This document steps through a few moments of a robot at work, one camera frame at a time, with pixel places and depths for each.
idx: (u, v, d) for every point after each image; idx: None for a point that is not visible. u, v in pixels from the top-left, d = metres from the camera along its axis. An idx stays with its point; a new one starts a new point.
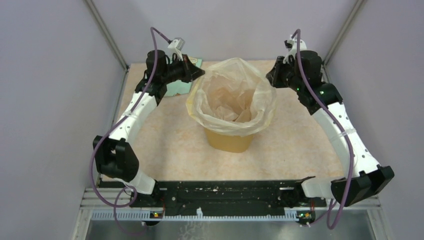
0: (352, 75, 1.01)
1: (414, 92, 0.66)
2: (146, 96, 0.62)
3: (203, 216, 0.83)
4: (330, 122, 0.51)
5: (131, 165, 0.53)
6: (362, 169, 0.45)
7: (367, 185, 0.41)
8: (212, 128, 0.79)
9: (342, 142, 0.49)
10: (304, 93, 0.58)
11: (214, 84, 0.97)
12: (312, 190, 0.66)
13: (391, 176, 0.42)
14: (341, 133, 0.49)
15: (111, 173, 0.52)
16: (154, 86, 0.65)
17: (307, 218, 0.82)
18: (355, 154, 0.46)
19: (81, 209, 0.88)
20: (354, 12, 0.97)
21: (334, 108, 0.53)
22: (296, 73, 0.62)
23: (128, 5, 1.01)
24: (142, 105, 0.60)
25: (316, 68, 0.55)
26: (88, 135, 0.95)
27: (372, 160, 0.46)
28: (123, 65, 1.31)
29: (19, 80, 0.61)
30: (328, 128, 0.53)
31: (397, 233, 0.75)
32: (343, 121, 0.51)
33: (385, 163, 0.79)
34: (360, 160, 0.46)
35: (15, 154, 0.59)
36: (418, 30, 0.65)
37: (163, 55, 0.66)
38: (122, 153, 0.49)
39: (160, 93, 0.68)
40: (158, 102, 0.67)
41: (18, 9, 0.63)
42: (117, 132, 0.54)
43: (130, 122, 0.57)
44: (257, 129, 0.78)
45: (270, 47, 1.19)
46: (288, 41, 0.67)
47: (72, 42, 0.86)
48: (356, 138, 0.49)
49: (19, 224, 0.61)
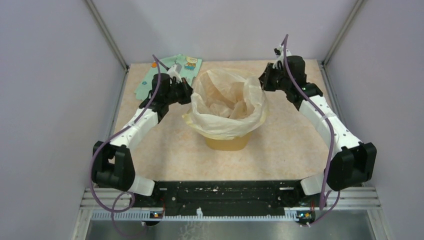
0: (352, 75, 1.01)
1: (414, 92, 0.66)
2: (149, 111, 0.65)
3: (203, 216, 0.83)
4: (313, 110, 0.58)
5: (127, 175, 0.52)
6: (344, 144, 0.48)
7: (351, 159, 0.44)
8: (211, 128, 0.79)
9: (324, 125, 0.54)
10: (290, 91, 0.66)
11: (204, 82, 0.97)
12: (311, 187, 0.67)
13: (374, 154, 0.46)
14: (322, 117, 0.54)
15: (106, 183, 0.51)
16: (157, 105, 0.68)
17: (307, 218, 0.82)
18: (336, 133, 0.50)
19: (81, 209, 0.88)
20: (354, 13, 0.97)
21: (316, 100, 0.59)
22: (284, 75, 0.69)
23: (128, 5, 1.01)
24: (144, 118, 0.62)
25: (300, 70, 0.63)
26: (88, 135, 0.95)
27: (354, 138, 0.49)
28: (123, 65, 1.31)
29: (19, 79, 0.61)
30: (312, 116, 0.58)
31: (397, 233, 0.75)
32: (324, 108, 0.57)
33: (386, 163, 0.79)
34: (342, 138, 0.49)
35: (13, 155, 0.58)
36: (417, 29, 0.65)
37: (168, 77, 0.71)
38: (121, 159, 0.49)
39: (162, 112, 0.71)
40: (159, 119, 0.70)
41: (17, 9, 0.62)
42: (119, 139, 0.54)
43: (132, 131, 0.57)
44: (255, 126, 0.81)
45: (271, 47, 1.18)
46: (277, 48, 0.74)
47: (72, 42, 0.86)
48: (336, 119, 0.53)
49: (19, 224, 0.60)
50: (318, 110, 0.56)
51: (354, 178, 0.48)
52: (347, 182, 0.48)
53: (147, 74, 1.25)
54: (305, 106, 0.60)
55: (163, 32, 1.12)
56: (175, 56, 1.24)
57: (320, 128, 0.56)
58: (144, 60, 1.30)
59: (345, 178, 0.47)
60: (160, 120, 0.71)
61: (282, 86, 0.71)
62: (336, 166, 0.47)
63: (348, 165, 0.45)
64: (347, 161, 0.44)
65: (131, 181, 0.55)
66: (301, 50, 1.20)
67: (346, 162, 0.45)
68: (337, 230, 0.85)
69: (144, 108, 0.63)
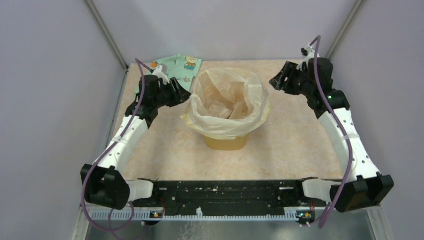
0: (352, 75, 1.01)
1: (414, 92, 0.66)
2: (135, 120, 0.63)
3: (203, 216, 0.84)
4: (335, 126, 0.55)
5: (121, 194, 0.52)
6: (360, 174, 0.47)
7: (365, 189, 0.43)
8: (212, 130, 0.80)
9: (343, 145, 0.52)
10: (312, 97, 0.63)
11: (204, 84, 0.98)
12: (312, 190, 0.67)
13: (390, 188, 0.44)
14: (344, 137, 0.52)
15: (102, 202, 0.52)
16: (145, 109, 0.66)
17: (307, 218, 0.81)
18: (355, 159, 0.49)
19: (81, 208, 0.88)
20: (354, 13, 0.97)
21: (341, 113, 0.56)
22: (308, 78, 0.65)
23: (127, 5, 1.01)
24: (132, 129, 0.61)
25: (327, 74, 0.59)
26: (88, 135, 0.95)
27: (372, 169, 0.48)
28: (123, 65, 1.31)
29: (19, 79, 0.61)
30: (333, 131, 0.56)
31: (397, 233, 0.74)
32: (347, 126, 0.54)
33: (386, 163, 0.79)
34: (360, 166, 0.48)
35: (13, 154, 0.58)
36: (417, 30, 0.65)
37: (154, 78, 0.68)
38: (111, 182, 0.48)
39: (151, 116, 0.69)
40: (149, 124, 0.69)
41: (18, 9, 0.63)
42: (107, 160, 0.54)
43: (120, 148, 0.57)
44: (257, 125, 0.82)
45: (271, 47, 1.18)
46: (304, 48, 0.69)
47: (72, 42, 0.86)
48: (358, 143, 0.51)
49: (19, 223, 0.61)
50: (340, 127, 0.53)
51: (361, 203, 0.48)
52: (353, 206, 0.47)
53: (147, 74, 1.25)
54: (327, 119, 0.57)
55: (162, 31, 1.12)
56: (175, 56, 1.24)
57: (339, 146, 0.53)
58: (144, 60, 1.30)
59: (353, 203, 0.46)
60: (151, 125, 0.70)
61: (303, 89, 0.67)
62: (347, 192, 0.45)
63: (360, 196, 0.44)
64: (360, 192, 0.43)
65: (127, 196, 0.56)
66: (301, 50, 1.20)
67: (360, 193, 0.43)
68: (337, 230, 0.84)
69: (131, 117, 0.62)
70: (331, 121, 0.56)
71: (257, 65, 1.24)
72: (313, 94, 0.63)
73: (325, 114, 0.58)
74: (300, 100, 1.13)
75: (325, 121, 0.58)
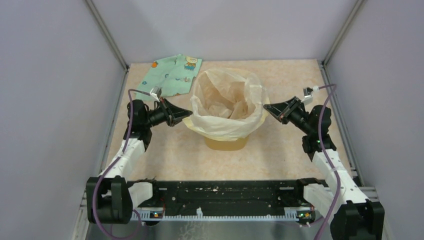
0: (352, 75, 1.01)
1: (414, 92, 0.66)
2: (133, 140, 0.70)
3: (203, 216, 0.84)
4: (324, 161, 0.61)
5: (125, 205, 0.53)
6: (349, 198, 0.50)
7: (355, 214, 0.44)
8: (212, 130, 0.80)
9: (332, 176, 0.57)
10: (307, 140, 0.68)
11: (203, 86, 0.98)
12: (312, 198, 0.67)
13: (382, 214, 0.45)
14: (332, 169, 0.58)
15: (109, 217, 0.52)
16: (141, 133, 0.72)
17: (307, 218, 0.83)
18: (343, 186, 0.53)
19: (81, 209, 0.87)
20: (354, 13, 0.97)
21: (330, 152, 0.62)
22: (309, 121, 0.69)
23: (127, 5, 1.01)
24: (131, 148, 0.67)
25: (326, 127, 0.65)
26: (88, 135, 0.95)
27: (361, 195, 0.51)
28: (123, 65, 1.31)
29: (18, 79, 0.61)
30: (323, 166, 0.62)
31: (397, 234, 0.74)
32: (335, 162, 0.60)
33: (386, 162, 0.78)
34: (349, 192, 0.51)
35: (12, 154, 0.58)
36: (417, 29, 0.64)
37: (141, 105, 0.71)
38: (117, 189, 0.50)
39: (147, 139, 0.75)
40: (146, 146, 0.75)
41: (17, 9, 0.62)
42: (113, 171, 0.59)
43: (123, 162, 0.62)
44: (257, 125, 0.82)
45: (271, 47, 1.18)
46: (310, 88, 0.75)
47: (71, 41, 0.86)
48: (345, 174, 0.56)
49: (19, 223, 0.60)
50: (329, 162, 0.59)
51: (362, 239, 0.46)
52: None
53: (146, 74, 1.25)
54: (318, 157, 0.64)
55: (162, 31, 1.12)
56: (175, 56, 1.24)
57: (330, 180, 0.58)
58: (144, 60, 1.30)
59: (351, 234, 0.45)
60: (147, 146, 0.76)
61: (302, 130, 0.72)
62: (341, 220, 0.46)
63: (353, 221, 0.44)
64: (352, 216, 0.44)
65: (132, 210, 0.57)
66: (301, 50, 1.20)
67: (352, 218, 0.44)
68: None
69: (126, 139, 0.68)
70: (321, 160, 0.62)
71: (256, 65, 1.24)
72: (309, 138, 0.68)
73: (315, 153, 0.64)
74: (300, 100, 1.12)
75: (317, 160, 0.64)
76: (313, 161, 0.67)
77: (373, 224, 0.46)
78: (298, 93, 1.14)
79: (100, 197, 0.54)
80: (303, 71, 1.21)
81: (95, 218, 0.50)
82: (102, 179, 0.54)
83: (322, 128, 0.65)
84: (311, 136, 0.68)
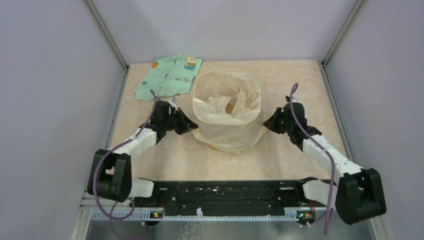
0: (352, 75, 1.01)
1: (414, 91, 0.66)
2: (148, 129, 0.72)
3: (203, 216, 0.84)
4: (313, 146, 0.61)
5: (125, 181, 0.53)
6: (345, 171, 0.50)
7: (355, 185, 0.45)
8: (219, 144, 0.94)
9: (325, 157, 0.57)
10: (292, 133, 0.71)
11: (203, 77, 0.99)
12: (313, 193, 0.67)
13: (378, 180, 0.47)
14: (322, 150, 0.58)
15: (106, 193, 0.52)
16: (157, 126, 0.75)
17: (307, 218, 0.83)
18: (337, 162, 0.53)
19: (81, 209, 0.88)
20: (354, 13, 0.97)
21: (316, 138, 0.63)
22: (287, 118, 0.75)
23: (127, 5, 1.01)
24: (144, 135, 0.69)
25: (300, 115, 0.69)
26: (88, 135, 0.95)
27: (355, 166, 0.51)
28: (123, 65, 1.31)
29: (18, 79, 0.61)
30: (314, 151, 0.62)
31: (397, 234, 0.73)
32: (324, 144, 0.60)
33: (386, 163, 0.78)
34: (344, 166, 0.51)
35: (11, 155, 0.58)
36: (418, 29, 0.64)
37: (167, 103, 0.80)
38: (121, 165, 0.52)
39: (161, 134, 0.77)
40: (157, 140, 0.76)
41: (17, 9, 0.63)
42: (121, 149, 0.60)
43: (133, 144, 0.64)
44: (256, 139, 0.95)
45: (271, 46, 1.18)
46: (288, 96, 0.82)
47: (71, 41, 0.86)
48: (336, 152, 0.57)
49: (19, 223, 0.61)
50: (318, 145, 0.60)
51: (367, 210, 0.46)
52: (363, 215, 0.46)
53: (146, 74, 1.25)
54: (307, 144, 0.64)
55: (162, 31, 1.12)
56: (175, 56, 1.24)
57: (324, 162, 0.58)
58: (144, 60, 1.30)
59: (357, 206, 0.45)
60: (158, 142, 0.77)
61: (286, 130, 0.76)
62: (343, 194, 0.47)
63: (354, 191, 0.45)
64: (352, 188, 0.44)
65: (127, 193, 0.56)
66: (301, 50, 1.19)
67: (353, 189, 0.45)
68: (337, 230, 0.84)
69: (142, 127, 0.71)
70: (311, 146, 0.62)
71: (256, 65, 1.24)
72: (294, 131, 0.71)
73: (304, 140, 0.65)
74: (300, 100, 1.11)
75: (307, 147, 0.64)
76: (305, 150, 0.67)
77: (374, 192, 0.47)
78: (298, 93, 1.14)
79: (103, 172, 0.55)
80: (303, 71, 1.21)
81: (94, 190, 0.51)
82: (109, 153, 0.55)
83: (298, 118, 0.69)
84: (294, 129, 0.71)
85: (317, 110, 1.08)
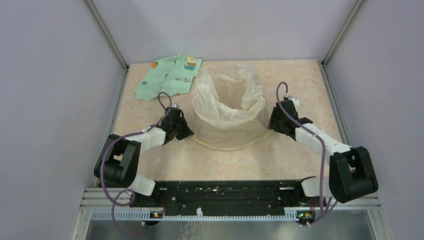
0: (352, 75, 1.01)
1: (414, 91, 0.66)
2: (158, 129, 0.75)
3: (203, 216, 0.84)
4: (305, 132, 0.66)
5: (132, 167, 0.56)
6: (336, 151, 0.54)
7: (344, 161, 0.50)
8: (225, 149, 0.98)
9: (315, 141, 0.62)
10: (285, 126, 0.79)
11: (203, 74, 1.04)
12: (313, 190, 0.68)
13: (367, 157, 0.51)
14: (313, 135, 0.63)
15: (111, 177, 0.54)
16: (165, 129, 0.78)
17: (307, 218, 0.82)
18: (327, 144, 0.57)
19: (81, 209, 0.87)
20: (354, 13, 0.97)
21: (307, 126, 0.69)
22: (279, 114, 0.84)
23: (127, 5, 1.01)
24: (155, 131, 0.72)
25: (291, 108, 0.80)
26: (88, 135, 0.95)
27: (344, 146, 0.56)
28: (123, 65, 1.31)
29: (18, 80, 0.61)
30: (305, 138, 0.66)
31: (397, 234, 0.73)
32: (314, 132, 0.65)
33: (385, 163, 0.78)
34: (334, 146, 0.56)
35: (10, 155, 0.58)
36: (418, 30, 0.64)
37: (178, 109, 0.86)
38: (130, 150, 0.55)
39: (168, 136, 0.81)
40: (164, 141, 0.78)
41: (16, 10, 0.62)
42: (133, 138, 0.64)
43: (144, 136, 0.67)
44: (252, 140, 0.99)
45: (271, 47, 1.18)
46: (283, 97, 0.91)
47: (71, 42, 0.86)
48: (325, 135, 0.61)
49: (18, 224, 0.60)
50: (309, 131, 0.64)
51: (358, 185, 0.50)
52: (356, 190, 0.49)
53: (147, 74, 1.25)
54: (300, 132, 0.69)
55: (162, 31, 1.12)
56: (175, 56, 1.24)
57: (315, 146, 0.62)
58: (144, 60, 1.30)
59: (348, 182, 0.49)
60: (165, 143, 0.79)
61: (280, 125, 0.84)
62: (334, 172, 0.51)
63: (345, 168, 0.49)
64: (341, 164, 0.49)
65: (130, 183, 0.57)
66: (301, 50, 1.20)
67: (342, 165, 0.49)
68: (337, 230, 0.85)
69: (153, 126, 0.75)
70: (303, 132, 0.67)
71: (256, 65, 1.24)
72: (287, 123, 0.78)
73: (297, 129, 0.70)
74: (300, 100, 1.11)
75: (298, 135, 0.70)
76: (297, 139, 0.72)
77: (364, 169, 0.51)
78: (298, 93, 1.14)
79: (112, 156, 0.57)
80: (303, 71, 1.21)
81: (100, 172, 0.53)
82: (121, 139, 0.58)
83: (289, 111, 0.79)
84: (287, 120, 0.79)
85: (317, 110, 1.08)
